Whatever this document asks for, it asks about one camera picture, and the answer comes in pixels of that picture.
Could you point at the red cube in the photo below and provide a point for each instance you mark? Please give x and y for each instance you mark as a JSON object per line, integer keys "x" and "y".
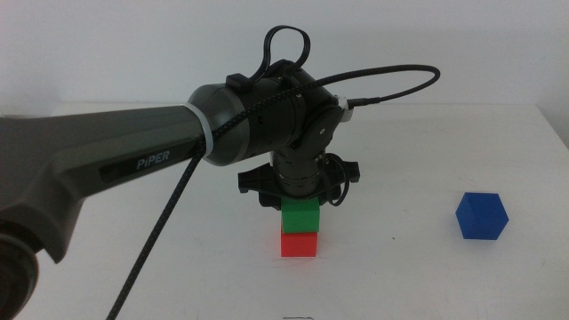
{"x": 298, "y": 245}

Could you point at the white zip tie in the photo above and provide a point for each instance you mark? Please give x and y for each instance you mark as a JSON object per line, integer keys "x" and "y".
{"x": 204, "y": 129}

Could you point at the blue cube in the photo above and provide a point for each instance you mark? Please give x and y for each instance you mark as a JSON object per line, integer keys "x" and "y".
{"x": 482, "y": 217}

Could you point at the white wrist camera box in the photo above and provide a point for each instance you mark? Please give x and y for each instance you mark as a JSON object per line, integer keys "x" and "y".
{"x": 344, "y": 109}

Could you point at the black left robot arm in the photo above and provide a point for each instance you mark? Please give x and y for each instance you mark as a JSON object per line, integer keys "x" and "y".
{"x": 111, "y": 155}

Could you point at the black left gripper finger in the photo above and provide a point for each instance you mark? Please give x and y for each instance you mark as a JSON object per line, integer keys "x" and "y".
{"x": 325, "y": 202}
{"x": 270, "y": 202}

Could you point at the green cube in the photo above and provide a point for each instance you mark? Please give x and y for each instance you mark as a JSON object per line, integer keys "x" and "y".
{"x": 300, "y": 215}

